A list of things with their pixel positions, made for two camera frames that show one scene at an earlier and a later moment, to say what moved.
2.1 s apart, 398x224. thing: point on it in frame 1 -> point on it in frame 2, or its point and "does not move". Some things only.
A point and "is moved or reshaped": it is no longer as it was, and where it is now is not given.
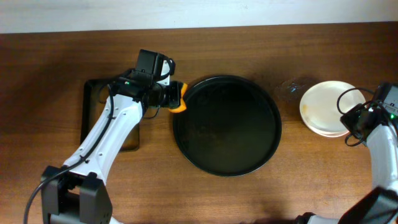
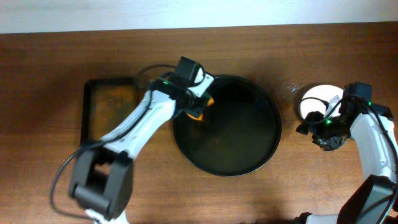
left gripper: x=175 y=96 -> x=196 y=105
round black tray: x=231 y=127 does not move
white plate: x=322 y=104 does not move
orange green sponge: x=183 y=106 is moved or reshaped
